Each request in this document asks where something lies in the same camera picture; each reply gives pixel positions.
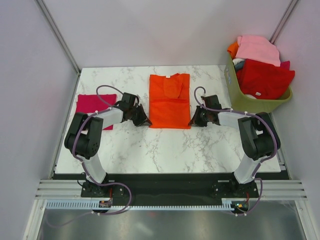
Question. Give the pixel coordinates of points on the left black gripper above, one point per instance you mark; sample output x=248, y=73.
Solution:
x=144, y=120

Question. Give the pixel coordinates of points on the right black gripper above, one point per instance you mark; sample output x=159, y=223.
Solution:
x=195, y=121

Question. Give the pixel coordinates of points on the orange t shirt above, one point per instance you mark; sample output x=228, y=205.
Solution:
x=169, y=101

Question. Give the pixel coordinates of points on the magenta t shirt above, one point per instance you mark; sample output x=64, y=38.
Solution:
x=89, y=103

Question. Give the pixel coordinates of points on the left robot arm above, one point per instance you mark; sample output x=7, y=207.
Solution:
x=83, y=138

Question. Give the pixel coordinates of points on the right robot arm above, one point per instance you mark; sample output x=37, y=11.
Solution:
x=258, y=136

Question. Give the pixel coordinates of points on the olive green laundry basket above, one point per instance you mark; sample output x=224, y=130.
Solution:
x=243, y=103

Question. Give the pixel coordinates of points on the teal garment in basket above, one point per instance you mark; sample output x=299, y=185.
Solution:
x=239, y=66

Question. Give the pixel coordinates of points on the white garment in basket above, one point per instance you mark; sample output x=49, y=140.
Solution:
x=236, y=61

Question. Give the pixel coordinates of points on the red t shirt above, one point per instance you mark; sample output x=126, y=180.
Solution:
x=264, y=81

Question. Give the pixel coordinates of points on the orange garment in basket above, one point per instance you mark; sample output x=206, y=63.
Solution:
x=233, y=49

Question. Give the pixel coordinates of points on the pink t shirt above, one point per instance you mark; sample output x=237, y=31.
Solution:
x=257, y=48

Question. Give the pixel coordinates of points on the magenta garment in basket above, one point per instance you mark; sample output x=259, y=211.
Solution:
x=285, y=65

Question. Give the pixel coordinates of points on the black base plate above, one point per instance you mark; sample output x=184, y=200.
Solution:
x=166, y=189

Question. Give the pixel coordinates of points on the white slotted cable duct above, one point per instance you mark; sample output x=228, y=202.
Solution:
x=99, y=205

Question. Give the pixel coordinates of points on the right aluminium rail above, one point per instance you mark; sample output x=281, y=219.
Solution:
x=281, y=155

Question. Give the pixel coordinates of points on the left aluminium frame post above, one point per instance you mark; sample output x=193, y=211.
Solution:
x=58, y=35

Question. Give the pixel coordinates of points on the aluminium frame post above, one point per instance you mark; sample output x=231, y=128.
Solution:
x=58, y=35
x=284, y=20

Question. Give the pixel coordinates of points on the right aluminium frame post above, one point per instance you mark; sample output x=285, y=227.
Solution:
x=284, y=20

